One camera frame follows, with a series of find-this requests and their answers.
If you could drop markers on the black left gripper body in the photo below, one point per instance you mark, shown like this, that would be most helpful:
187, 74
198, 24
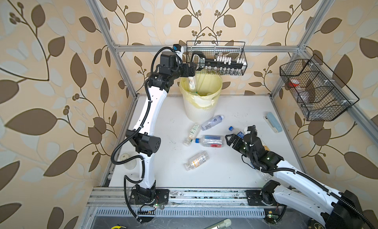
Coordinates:
182, 72

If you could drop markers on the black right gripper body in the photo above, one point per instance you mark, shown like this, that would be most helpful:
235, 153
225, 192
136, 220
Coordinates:
239, 146

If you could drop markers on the clear bottle blue pink label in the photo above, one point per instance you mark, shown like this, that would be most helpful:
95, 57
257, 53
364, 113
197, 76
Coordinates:
214, 141

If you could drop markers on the small bottle green white label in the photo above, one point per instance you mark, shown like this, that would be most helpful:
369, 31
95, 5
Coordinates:
192, 135

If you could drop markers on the clear bottle yellow label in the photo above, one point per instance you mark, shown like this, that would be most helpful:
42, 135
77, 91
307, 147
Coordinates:
196, 161

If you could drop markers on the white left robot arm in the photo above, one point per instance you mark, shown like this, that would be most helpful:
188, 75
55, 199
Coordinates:
157, 86

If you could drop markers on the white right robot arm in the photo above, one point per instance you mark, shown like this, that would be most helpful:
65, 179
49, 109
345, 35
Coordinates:
327, 206

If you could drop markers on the yellow bin liner bag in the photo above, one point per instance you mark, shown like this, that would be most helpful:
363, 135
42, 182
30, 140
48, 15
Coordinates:
208, 89

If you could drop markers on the white ribbed trash bin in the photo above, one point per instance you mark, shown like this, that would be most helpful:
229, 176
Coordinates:
200, 109

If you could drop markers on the red capped jar in basket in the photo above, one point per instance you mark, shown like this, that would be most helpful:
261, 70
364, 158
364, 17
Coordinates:
293, 83

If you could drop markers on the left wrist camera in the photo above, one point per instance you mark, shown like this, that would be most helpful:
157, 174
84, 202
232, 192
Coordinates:
179, 50

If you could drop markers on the black wire basket back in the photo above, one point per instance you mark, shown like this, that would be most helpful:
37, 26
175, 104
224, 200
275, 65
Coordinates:
210, 49

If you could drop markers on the black wire basket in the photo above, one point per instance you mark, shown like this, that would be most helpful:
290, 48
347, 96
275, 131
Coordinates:
210, 49
322, 94

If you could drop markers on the black wire basket right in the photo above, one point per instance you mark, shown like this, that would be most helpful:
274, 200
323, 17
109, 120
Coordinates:
322, 94

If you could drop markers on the metal base rail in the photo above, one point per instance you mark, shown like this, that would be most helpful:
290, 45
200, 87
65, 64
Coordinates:
181, 197

